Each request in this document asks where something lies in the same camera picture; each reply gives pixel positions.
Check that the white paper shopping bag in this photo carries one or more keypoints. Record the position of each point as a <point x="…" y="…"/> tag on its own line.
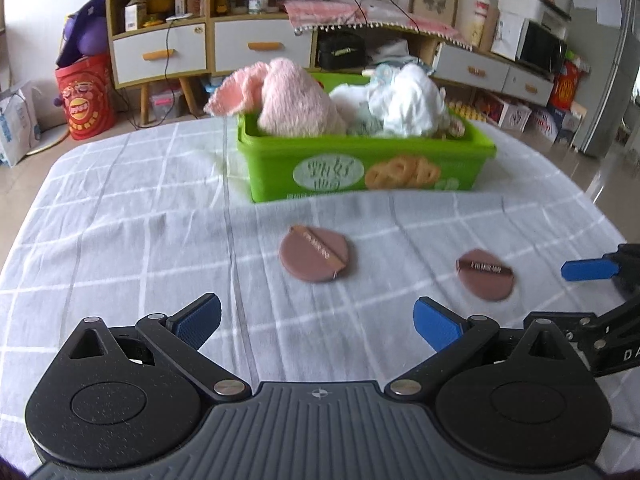
<point x="20" y="131"/>

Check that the yellow egg tray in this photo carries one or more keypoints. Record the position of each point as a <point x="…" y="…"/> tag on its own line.
<point x="466" y="111"/>

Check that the green plastic storage bin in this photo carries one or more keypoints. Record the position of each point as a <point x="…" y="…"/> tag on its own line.
<point x="284" y="169"/>

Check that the low wooden tv console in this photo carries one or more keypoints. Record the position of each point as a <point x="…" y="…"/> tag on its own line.
<point x="457" y="64"/>

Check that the pink fluffy towel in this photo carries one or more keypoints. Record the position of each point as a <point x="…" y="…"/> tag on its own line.
<point x="288" y="102"/>

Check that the wooden cabinet with drawers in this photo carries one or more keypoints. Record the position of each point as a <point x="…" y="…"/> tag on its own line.
<point x="173" y="41"/>

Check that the silver refrigerator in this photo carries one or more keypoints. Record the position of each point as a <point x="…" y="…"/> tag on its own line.
<point x="605" y="35"/>

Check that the pink table runner cloth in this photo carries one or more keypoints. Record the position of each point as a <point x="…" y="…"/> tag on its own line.
<point x="328" y="15"/>

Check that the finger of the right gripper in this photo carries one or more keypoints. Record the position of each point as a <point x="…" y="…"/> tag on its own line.
<point x="589" y="270"/>

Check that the brown round powder puff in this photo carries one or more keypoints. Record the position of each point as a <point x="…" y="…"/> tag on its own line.
<point x="312" y="254"/>

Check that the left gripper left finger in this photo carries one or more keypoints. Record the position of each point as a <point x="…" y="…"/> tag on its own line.
<point x="197" y="321"/>

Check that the white rabbit plush toy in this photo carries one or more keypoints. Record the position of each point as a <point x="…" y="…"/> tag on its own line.
<point x="454" y="128"/>

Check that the white checked tablecloth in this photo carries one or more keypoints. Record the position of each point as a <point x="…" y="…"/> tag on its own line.
<point x="150" y="221"/>

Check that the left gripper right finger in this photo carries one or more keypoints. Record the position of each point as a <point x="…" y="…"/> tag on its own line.
<point x="436" y="324"/>

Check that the black bag on shelf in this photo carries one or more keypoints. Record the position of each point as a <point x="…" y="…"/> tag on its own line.
<point x="338" y="50"/>

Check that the red printed bucket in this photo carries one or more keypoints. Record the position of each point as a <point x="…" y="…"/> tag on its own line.
<point x="84" y="89"/>

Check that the purple plush toy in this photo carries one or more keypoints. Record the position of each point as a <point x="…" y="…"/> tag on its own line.
<point x="84" y="33"/>

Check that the white cloth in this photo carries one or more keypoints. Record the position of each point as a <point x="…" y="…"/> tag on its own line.
<point x="397" y="102"/>

